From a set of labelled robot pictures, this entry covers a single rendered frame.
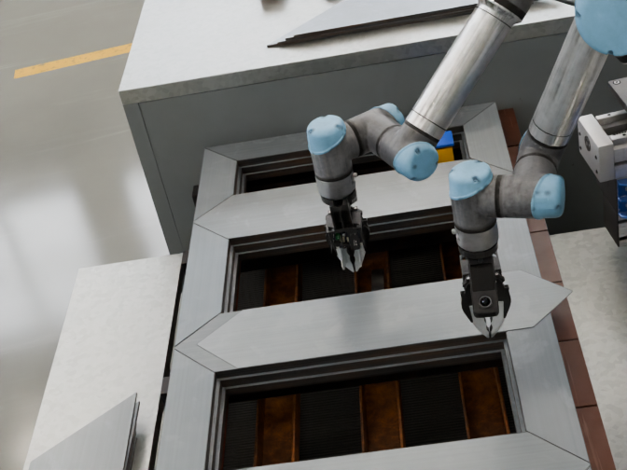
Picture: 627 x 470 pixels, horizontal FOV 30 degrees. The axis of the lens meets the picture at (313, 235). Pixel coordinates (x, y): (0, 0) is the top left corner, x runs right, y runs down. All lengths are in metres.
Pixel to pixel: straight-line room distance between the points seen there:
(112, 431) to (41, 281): 2.00
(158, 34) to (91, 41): 2.81
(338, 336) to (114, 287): 0.71
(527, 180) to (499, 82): 0.97
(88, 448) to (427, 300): 0.72
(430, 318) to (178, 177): 1.04
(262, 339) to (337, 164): 0.38
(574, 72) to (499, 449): 0.64
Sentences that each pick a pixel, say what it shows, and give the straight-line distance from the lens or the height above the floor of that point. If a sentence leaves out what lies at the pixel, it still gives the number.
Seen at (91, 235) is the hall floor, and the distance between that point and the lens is 4.45.
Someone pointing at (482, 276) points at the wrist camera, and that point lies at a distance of 2.10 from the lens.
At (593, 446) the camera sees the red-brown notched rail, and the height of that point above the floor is 0.83.
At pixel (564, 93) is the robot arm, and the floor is 1.32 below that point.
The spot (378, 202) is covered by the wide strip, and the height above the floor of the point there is 0.87.
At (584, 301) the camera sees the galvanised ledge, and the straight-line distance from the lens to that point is 2.58.
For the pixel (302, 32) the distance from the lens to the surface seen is 2.99.
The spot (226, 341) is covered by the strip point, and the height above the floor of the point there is 0.87.
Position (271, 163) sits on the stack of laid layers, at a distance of 2.90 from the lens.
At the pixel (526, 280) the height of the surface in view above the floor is 0.87.
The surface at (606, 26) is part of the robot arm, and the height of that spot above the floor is 1.52.
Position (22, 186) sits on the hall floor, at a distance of 4.92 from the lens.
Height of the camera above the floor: 2.32
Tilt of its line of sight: 34 degrees down
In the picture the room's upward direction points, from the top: 13 degrees counter-clockwise
